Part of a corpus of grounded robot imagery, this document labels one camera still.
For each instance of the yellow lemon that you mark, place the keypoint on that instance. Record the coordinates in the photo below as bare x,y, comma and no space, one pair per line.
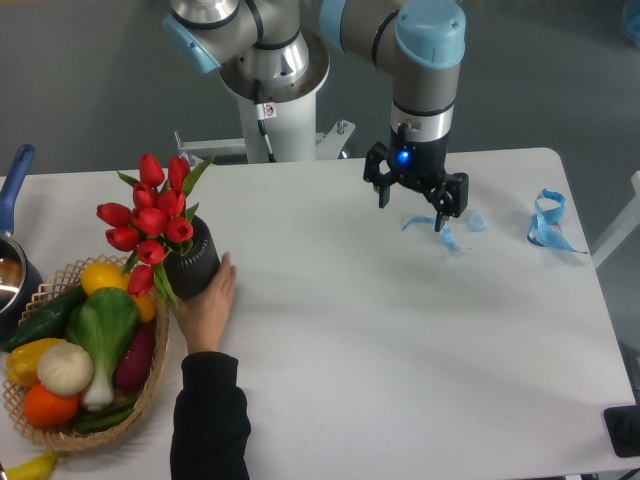
100,275

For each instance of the person's bare hand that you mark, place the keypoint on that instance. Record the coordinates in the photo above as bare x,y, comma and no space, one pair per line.
202,319

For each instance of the woven bamboo basket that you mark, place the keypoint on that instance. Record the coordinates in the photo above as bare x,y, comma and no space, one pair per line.
65,438

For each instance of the blue handled saucepan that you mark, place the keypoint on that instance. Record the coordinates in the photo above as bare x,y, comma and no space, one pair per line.
19,277

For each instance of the orange fruit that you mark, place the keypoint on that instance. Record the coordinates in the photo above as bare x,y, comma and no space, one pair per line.
43,408

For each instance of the green beans in basket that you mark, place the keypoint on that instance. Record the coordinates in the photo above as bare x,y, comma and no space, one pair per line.
105,419

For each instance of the yellow bell pepper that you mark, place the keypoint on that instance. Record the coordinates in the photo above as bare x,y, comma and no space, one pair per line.
22,362

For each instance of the blue ribbon on right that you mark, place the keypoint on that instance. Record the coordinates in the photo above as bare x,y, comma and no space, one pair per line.
544,228

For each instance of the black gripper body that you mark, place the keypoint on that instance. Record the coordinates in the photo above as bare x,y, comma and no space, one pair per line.
420,167

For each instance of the black device at edge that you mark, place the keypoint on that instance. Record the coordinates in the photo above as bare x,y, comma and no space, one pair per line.
622,424

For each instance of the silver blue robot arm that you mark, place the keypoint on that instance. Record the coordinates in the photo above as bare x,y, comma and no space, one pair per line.
419,44

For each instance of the black sleeved forearm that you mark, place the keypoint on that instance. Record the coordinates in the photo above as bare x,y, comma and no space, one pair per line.
211,424

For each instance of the dark green cucumber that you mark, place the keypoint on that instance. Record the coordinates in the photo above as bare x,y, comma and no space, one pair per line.
49,321

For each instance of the white steamed bun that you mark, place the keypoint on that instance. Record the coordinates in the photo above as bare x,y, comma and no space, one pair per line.
65,369

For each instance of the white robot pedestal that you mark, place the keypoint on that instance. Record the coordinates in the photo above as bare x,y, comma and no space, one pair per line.
276,93

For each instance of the yellow banana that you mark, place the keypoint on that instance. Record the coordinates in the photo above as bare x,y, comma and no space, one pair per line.
38,468

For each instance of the blue ribbon near gripper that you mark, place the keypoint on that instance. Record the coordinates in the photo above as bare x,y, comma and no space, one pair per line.
444,233

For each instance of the red tulip bouquet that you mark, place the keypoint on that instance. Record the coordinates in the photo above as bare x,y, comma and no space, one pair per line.
158,223

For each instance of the green bok choy toy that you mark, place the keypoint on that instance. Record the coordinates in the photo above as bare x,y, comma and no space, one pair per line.
104,328

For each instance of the purple eggplant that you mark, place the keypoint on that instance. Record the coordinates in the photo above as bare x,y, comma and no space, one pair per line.
133,369

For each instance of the small clear plastic cap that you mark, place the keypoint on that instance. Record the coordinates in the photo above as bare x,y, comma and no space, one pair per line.
476,222

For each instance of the white frame at right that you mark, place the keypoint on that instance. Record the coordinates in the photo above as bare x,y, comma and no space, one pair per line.
619,229

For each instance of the black ribbed vase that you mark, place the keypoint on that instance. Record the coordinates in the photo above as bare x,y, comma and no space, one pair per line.
191,273

